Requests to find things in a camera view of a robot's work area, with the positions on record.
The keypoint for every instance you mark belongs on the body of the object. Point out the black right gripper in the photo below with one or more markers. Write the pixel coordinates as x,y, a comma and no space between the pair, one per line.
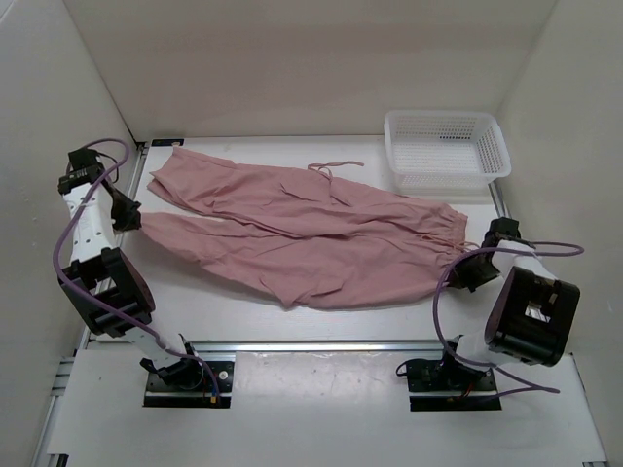
461,274

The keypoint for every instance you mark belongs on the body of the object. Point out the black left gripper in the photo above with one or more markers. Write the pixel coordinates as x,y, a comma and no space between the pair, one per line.
130,214

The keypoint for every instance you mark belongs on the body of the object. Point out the pink trousers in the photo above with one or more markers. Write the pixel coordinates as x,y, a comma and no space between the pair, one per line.
302,235

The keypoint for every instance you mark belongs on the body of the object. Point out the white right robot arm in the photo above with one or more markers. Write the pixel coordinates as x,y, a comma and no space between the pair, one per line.
532,315

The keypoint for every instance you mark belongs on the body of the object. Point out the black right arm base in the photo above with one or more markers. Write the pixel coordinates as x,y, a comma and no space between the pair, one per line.
445,385

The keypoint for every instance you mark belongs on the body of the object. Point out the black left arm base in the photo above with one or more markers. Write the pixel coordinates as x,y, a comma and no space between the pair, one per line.
189,386

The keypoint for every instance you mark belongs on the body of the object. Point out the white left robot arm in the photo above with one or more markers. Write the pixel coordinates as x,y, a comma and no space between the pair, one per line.
73,188

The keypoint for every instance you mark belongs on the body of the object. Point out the white plastic basket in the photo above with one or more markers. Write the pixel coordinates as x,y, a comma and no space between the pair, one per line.
432,151

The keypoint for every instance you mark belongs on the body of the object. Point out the aluminium table edge rail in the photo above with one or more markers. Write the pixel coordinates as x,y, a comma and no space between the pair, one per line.
316,346

